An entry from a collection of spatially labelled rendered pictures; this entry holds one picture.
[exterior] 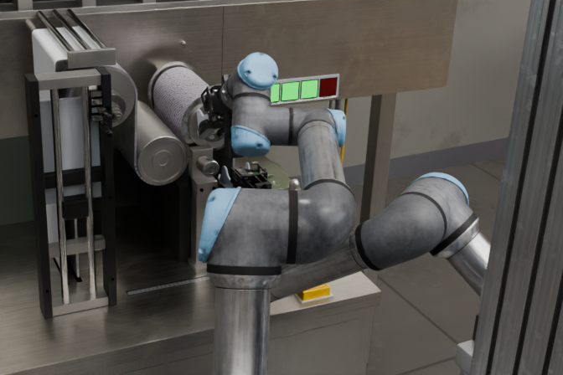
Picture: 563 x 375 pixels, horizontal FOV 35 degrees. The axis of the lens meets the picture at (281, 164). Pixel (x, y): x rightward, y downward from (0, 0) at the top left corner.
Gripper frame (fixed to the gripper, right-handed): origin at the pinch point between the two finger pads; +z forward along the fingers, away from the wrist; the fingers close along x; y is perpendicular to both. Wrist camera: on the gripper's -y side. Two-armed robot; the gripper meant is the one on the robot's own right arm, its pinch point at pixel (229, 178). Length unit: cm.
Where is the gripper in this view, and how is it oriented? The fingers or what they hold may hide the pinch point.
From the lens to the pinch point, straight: 219.9
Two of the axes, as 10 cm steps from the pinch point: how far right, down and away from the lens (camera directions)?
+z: -4.3, -3.8, 8.2
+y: 0.5, -9.1, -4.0
